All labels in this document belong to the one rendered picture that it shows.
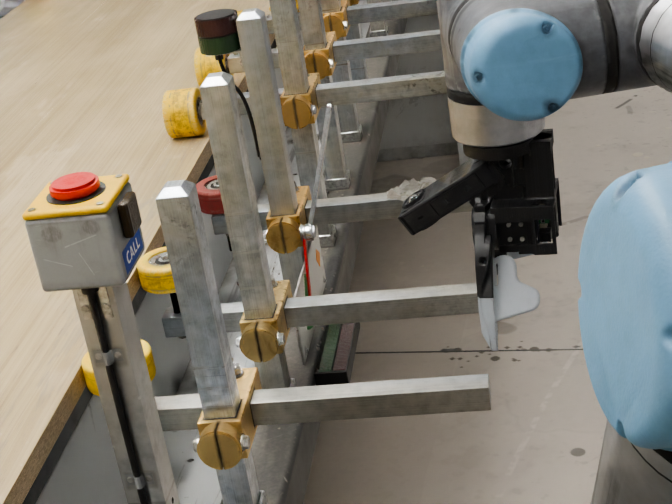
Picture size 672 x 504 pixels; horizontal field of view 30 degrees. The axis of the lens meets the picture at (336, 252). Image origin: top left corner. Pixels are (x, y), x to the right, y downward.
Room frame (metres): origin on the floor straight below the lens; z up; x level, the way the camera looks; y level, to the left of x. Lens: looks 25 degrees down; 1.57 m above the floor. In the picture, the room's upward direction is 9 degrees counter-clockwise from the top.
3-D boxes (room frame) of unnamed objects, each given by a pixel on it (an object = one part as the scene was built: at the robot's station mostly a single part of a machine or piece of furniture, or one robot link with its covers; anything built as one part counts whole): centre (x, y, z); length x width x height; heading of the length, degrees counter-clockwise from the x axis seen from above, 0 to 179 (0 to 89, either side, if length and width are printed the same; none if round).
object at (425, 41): (2.22, -0.07, 0.95); 0.50 x 0.04 x 0.04; 80
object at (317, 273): (1.66, 0.05, 0.75); 0.26 x 0.01 x 0.10; 170
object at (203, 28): (1.70, 0.11, 1.16); 0.06 x 0.06 x 0.02
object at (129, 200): (0.94, 0.16, 1.20); 0.03 x 0.01 x 0.03; 170
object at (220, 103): (1.45, 0.11, 0.92); 0.04 x 0.04 x 0.48; 80
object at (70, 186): (0.95, 0.20, 1.22); 0.04 x 0.04 x 0.02
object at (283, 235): (1.72, 0.06, 0.85); 0.14 x 0.06 x 0.05; 170
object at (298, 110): (1.96, 0.02, 0.95); 0.14 x 0.06 x 0.05; 170
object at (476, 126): (1.15, -0.17, 1.16); 0.10 x 0.09 x 0.05; 163
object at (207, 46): (1.70, 0.11, 1.13); 0.06 x 0.06 x 0.02
